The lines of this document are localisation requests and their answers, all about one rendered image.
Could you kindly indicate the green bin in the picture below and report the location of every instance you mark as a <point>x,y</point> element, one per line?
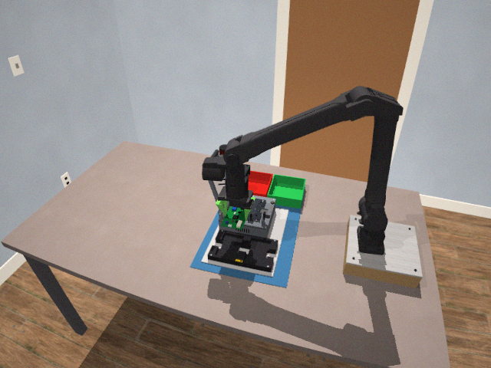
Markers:
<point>287,191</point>

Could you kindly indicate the green circuit board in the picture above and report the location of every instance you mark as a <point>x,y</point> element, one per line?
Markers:
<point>235,218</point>

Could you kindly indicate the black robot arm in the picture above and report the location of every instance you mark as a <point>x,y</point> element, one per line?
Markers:
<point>358,104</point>

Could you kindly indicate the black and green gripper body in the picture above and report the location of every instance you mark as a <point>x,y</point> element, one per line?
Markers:
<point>236,196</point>

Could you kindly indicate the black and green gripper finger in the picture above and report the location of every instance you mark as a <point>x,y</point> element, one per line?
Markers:
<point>220,203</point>
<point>247,211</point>

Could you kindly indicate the red open tray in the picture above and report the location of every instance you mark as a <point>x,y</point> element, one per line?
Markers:
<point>259,183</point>

